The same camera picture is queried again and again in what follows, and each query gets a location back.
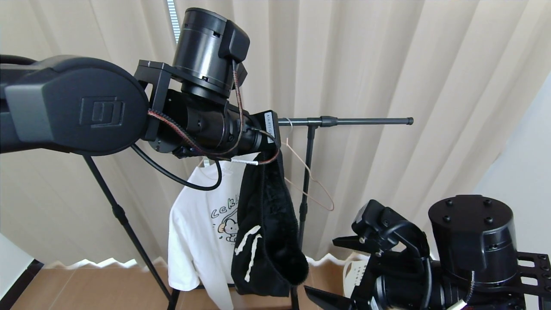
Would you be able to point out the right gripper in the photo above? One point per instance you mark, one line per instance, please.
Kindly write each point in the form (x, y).
(400, 288)

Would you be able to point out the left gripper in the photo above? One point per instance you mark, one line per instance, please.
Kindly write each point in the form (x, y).
(215, 129)

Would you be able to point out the black garment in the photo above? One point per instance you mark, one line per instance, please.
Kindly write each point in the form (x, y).
(271, 232)

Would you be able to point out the pink clothes hanger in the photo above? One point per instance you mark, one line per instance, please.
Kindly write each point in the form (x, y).
(308, 172)

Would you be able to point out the white garment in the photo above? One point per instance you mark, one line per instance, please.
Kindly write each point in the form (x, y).
(193, 241)

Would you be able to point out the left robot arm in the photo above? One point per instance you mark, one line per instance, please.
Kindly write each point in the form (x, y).
(77, 107)

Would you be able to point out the white laundry basket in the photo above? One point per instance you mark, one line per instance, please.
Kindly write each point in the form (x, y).
(355, 275)

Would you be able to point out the black clothes rack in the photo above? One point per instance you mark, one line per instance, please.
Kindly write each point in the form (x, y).
(366, 121)

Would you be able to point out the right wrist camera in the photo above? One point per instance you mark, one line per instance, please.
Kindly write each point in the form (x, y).
(379, 224)

